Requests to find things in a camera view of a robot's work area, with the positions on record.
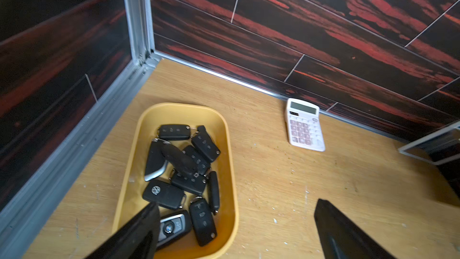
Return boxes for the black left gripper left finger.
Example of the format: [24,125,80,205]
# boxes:
[87,203,160,259]

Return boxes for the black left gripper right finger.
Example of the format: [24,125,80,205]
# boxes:
[314,199,394,259]

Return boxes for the large black smart key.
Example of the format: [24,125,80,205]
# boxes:
[156,210,192,250]

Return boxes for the black car key front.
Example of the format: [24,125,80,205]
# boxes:
[158,124,191,141]

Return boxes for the black VW car key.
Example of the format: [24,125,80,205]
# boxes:
[142,179,186,210]

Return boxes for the black chrome Mercedes car key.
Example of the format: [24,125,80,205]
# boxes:
[161,143,196,177]

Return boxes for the small black car key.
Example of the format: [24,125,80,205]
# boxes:
[183,145,211,175]

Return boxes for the black flip car key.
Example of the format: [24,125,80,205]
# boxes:
[191,125,220,163]

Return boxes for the yellow plastic storage box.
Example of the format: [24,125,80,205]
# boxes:
[112,103,239,259]

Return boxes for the white calculator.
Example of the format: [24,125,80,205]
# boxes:
[285,98,325,152]

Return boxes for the white metal shelf rack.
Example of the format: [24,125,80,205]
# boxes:
[398,121,460,165]

